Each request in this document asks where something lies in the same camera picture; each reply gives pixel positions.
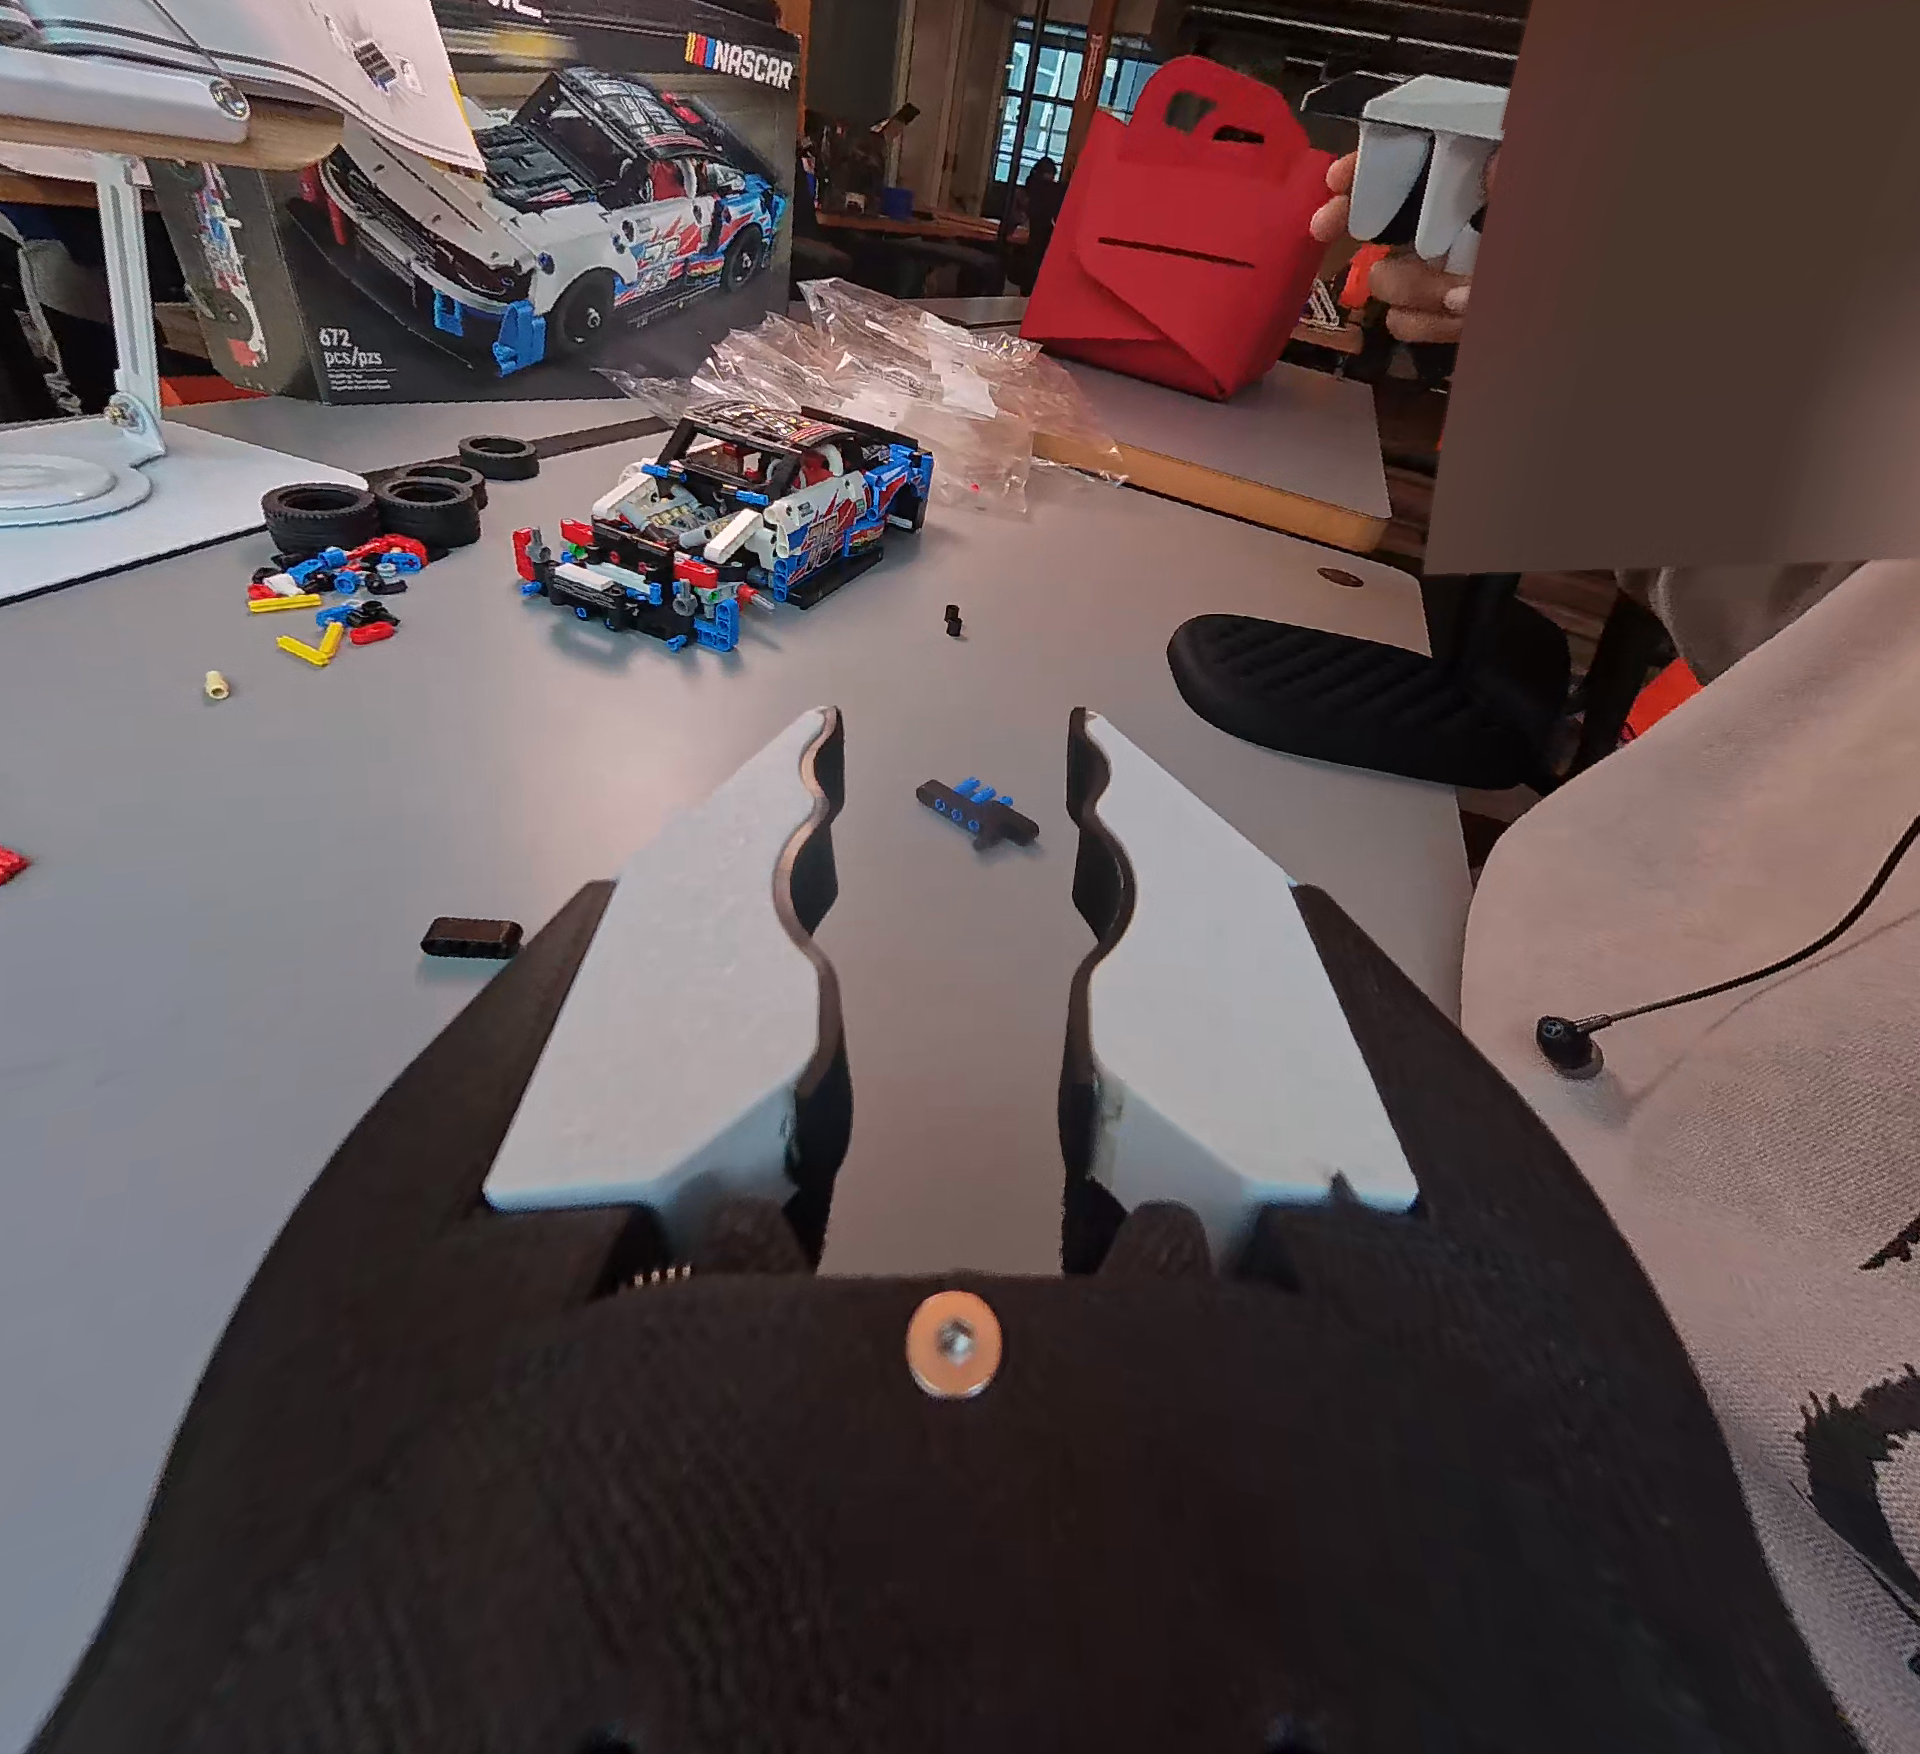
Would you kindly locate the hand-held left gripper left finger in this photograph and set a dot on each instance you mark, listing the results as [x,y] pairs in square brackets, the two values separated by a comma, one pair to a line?
[661,1005]

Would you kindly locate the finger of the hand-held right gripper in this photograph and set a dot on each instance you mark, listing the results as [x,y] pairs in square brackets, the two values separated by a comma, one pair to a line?
[1448,112]
[1379,186]

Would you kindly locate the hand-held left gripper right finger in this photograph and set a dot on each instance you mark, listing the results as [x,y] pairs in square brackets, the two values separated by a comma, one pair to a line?
[1245,1019]

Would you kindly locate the black beam with blue pins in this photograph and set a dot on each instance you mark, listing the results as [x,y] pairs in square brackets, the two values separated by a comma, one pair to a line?
[976,815]

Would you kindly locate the grey desk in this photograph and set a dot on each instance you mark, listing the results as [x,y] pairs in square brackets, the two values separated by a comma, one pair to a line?
[452,764]

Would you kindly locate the person's right hand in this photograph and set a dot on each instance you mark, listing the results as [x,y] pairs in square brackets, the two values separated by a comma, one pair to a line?
[1419,298]

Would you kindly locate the long black brick beam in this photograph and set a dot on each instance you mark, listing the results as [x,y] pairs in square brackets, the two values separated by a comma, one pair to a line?
[472,936]

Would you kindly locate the red felt tote bag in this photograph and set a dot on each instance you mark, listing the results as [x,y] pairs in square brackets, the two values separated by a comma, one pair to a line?
[1172,284]

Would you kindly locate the black clip microphone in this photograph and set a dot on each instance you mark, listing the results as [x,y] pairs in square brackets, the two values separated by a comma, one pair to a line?
[1569,1040]

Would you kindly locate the toy brick race car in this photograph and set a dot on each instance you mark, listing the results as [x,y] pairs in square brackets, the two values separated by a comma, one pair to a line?
[796,518]

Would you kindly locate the person's torso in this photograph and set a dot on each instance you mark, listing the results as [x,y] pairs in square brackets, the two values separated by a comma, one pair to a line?
[1725,1184]

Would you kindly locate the crumpled clear plastic bag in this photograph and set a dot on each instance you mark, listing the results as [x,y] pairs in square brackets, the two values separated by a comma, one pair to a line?
[902,359]

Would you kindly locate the pile of mixed coloured pieces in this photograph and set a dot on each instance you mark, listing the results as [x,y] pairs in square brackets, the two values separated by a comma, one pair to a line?
[338,570]

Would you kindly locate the black toy car box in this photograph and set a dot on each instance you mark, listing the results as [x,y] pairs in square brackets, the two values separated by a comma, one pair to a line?
[600,209]

